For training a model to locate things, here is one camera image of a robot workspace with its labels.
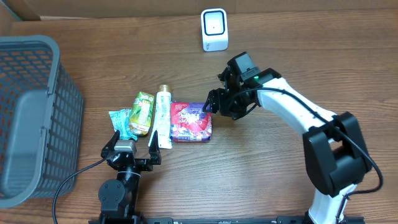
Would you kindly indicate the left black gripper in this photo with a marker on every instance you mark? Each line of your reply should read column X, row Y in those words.
column 131, row 161

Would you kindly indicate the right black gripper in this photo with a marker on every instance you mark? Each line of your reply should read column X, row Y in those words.
column 219, row 101

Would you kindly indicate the grey plastic mesh basket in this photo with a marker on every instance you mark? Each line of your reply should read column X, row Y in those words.
column 41, row 121

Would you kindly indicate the green yellow snack pouch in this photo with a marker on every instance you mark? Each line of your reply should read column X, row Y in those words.
column 140, row 119

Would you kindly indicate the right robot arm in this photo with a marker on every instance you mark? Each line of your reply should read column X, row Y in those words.
column 336, row 158

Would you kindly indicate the white barcode scanner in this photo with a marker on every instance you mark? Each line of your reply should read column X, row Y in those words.
column 214, row 30

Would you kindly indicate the white tube gold cap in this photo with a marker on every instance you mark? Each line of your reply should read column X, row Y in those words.
column 162, row 118

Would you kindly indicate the teal wet wipes pack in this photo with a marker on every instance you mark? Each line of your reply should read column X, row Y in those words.
column 120, row 122

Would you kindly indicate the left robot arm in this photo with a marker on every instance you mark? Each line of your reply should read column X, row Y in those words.
column 118, row 196

